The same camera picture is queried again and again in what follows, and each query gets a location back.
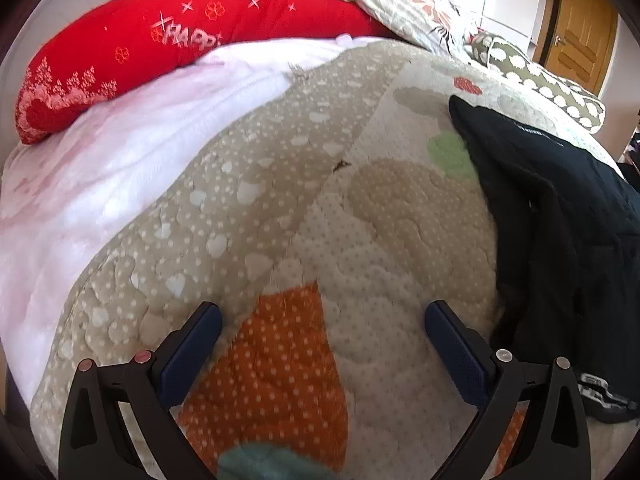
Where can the wooden door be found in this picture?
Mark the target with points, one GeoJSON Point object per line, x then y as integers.
{"type": "Point", "coordinates": [580, 25]}

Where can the shoe rack with shoes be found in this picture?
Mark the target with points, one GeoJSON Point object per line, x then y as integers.
{"type": "Point", "coordinates": [632, 155]}

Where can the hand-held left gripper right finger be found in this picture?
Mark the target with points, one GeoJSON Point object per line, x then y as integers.
{"type": "Point", "coordinates": [457, 355]}

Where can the black pants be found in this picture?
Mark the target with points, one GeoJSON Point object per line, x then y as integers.
{"type": "Point", "coordinates": [550, 210]}

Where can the heart patterned quilt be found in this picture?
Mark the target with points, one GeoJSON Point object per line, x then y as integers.
{"type": "Point", "coordinates": [300, 210]}

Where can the white floral pillow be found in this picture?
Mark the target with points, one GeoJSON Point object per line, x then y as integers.
{"type": "Point", "coordinates": [415, 5]}

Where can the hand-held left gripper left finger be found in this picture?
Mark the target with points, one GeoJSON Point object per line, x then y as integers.
{"type": "Point", "coordinates": [192, 355]}

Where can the long red embroidered pillow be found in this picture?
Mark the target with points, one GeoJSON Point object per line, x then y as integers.
{"type": "Point", "coordinates": [150, 35]}

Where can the green white-dotted pillow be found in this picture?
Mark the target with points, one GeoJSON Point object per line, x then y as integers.
{"type": "Point", "coordinates": [530, 75]}

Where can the pink fleece blanket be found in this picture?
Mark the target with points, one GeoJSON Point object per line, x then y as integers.
{"type": "Point", "coordinates": [125, 170]}

